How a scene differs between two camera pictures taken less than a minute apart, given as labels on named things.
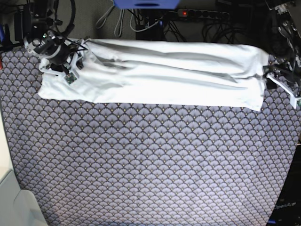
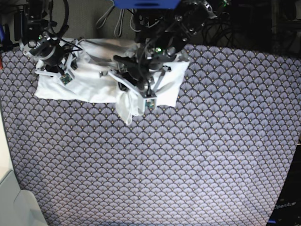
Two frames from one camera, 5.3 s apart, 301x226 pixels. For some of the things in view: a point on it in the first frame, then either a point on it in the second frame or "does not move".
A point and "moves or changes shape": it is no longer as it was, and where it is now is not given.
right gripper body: x=289 y=82 to x=143 y=76
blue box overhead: x=146 y=4 does not move
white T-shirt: x=163 y=72 moves or changes shape
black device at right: x=288 y=211 does not move
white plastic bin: x=18 y=207 does not move
